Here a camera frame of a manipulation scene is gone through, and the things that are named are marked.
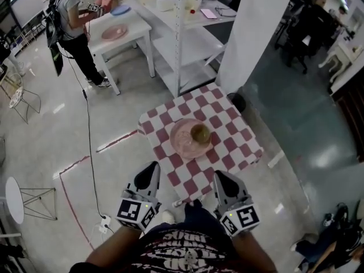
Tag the person's white shoe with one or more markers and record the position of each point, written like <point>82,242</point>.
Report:
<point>167,217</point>

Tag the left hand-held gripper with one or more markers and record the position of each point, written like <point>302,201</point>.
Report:
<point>129,212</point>

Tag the person's dark trousers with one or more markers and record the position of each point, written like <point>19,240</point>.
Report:
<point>199,215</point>

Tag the white round side table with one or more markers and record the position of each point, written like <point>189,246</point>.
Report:
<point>14,200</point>

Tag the white desk with curved legs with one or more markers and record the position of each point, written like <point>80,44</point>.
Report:
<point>344,53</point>

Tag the pink plate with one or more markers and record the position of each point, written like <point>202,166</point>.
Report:
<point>182,141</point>
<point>113,33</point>

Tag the white metal shelf rack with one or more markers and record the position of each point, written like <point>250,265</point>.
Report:
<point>196,44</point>

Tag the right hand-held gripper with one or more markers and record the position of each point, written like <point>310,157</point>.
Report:
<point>247,216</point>

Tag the person's dark printed shirt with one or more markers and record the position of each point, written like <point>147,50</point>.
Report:
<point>185,252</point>

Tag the dark wooden staircase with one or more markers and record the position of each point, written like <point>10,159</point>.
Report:
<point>352,115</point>

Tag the person's right forearm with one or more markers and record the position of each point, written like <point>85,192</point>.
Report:
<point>250,254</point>

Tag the black glasses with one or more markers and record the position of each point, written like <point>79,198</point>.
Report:
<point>219,10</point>

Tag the white square table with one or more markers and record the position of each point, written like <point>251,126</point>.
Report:
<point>125,47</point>

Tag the small brown bowl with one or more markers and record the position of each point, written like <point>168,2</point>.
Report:
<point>200,134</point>

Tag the red white checkered tablecloth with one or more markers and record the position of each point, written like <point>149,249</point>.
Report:
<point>227,141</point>

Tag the small light blue piece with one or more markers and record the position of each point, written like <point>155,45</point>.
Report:
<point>120,10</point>

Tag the person's left forearm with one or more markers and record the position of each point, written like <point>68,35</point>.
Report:
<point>113,246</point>

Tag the black office chair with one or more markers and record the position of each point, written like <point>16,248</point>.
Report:
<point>307,33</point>

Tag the white power strip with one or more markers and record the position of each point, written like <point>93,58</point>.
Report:
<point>105,220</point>

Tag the white pillar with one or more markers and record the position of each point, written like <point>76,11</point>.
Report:
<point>253,38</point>

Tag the pink tablet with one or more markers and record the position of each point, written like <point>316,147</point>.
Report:
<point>209,13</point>

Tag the black round bin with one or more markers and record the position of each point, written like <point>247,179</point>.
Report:
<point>237,101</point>

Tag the pink cloth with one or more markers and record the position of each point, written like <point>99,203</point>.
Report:
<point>108,0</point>

